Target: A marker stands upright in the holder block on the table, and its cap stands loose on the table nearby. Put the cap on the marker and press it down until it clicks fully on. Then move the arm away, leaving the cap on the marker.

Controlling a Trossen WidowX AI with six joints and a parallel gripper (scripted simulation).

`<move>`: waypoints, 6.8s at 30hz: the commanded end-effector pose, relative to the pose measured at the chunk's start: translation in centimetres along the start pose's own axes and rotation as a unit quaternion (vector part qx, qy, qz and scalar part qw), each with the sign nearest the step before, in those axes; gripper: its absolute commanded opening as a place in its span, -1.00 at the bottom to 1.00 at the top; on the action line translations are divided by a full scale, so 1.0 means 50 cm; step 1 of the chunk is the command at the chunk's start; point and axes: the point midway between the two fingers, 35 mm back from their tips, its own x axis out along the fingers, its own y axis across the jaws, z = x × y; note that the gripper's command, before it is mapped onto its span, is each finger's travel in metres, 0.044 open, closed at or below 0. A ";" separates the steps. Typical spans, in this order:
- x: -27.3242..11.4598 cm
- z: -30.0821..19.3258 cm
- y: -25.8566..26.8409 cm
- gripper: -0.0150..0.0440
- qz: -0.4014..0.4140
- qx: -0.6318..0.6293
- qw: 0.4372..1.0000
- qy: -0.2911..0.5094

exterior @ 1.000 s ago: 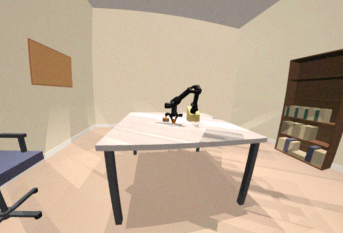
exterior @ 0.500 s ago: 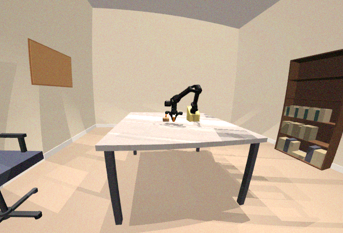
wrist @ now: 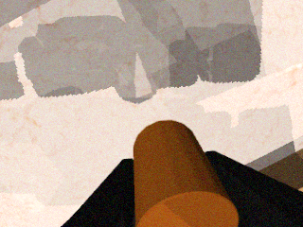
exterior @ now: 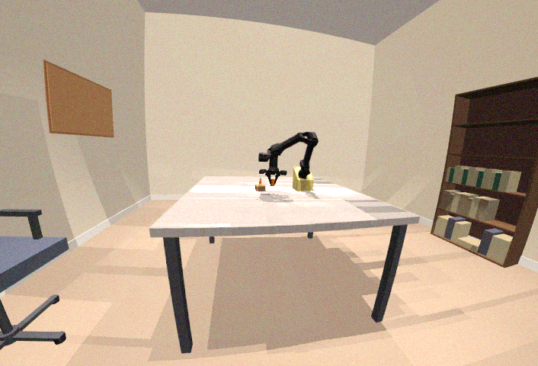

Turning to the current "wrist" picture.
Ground orange-brown cylinder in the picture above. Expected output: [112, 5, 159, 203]
[133, 120, 239, 227]

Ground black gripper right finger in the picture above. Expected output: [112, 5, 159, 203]
[205, 151, 303, 227]

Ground tan wooden block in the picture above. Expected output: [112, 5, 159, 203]
[259, 148, 303, 192]

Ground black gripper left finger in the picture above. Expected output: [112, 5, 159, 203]
[61, 158, 135, 227]

